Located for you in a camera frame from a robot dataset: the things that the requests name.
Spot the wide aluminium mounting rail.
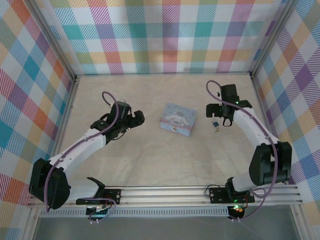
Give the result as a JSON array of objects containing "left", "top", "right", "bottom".
[{"left": 27, "top": 184, "right": 305, "bottom": 208}]

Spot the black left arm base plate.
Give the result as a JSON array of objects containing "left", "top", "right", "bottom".
[{"left": 75, "top": 188, "right": 122, "bottom": 206}]

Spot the black controller board orange part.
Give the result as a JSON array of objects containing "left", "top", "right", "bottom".
[{"left": 227, "top": 204, "right": 246, "bottom": 219}]

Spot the perforated grey cable tray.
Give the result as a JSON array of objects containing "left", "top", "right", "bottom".
[{"left": 39, "top": 209, "right": 230, "bottom": 218}]

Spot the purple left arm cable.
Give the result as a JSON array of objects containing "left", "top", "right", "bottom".
[{"left": 43, "top": 91, "right": 127, "bottom": 225}]

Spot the black controller board with wires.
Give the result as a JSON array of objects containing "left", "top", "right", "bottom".
[{"left": 85, "top": 204, "right": 111, "bottom": 219}]

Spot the long aluminium side rail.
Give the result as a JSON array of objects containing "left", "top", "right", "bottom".
[
  {"left": 42, "top": 76, "right": 81, "bottom": 188},
  {"left": 249, "top": 74, "right": 289, "bottom": 185}
]

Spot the plaid cloth backdrop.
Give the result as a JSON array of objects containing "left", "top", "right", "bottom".
[
  {"left": 252, "top": 0, "right": 320, "bottom": 240},
  {"left": 0, "top": 0, "right": 76, "bottom": 240},
  {"left": 32, "top": 0, "right": 296, "bottom": 76}
]

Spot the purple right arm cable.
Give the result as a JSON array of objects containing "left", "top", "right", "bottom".
[{"left": 205, "top": 79, "right": 279, "bottom": 222}]

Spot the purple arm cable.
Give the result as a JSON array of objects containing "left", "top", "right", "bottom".
[
  {"left": 205, "top": 79, "right": 279, "bottom": 222},
  {"left": 43, "top": 91, "right": 127, "bottom": 225}
]

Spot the grey metal panel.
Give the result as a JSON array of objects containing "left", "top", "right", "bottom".
[{"left": 32, "top": 216, "right": 301, "bottom": 240}]

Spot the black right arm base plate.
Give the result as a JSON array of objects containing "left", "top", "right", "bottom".
[{"left": 208, "top": 186, "right": 255, "bottom": 204}]

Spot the pastel blue cartoon tin box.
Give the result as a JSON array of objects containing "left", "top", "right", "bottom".
[{"left": 159, "top": 102, "right": 198, "bottom": 138}]

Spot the thin aluminium table edge rail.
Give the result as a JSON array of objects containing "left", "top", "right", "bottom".
[{"left": 74, "top": 71, "right": 253, "bottom": 77}]

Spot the aluminium frame post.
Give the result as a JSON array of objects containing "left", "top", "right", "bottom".
[
  {"left": 26, "top": 0, "right": 78, "bottom": 81},
  {"left": 249, "top": 0, "right": 301, "bottom": 78}
]

